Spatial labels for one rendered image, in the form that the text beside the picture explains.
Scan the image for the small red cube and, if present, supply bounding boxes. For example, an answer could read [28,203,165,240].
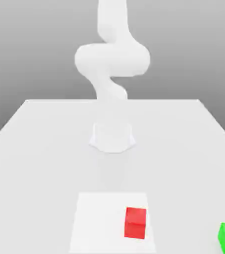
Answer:
[123,206,147,240]

